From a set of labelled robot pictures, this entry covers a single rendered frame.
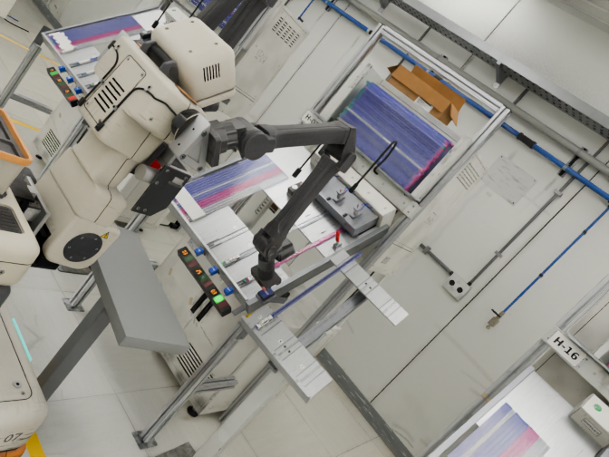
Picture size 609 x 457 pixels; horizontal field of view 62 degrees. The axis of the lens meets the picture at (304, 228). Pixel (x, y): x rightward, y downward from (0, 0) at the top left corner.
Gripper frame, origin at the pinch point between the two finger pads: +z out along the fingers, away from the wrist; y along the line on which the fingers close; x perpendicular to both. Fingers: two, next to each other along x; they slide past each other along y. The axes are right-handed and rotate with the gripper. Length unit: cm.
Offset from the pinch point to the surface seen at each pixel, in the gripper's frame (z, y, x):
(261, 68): 22, 145, -98
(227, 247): 7.3, 28.3, -1.6
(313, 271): 8.2, 0.2, -22.9
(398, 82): -6, 61, -125
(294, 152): 9, 60, -58
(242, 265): 7.3, 17.7, -1.5
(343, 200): 3, 19, -54
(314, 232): 8.1, 15.5, -35.4
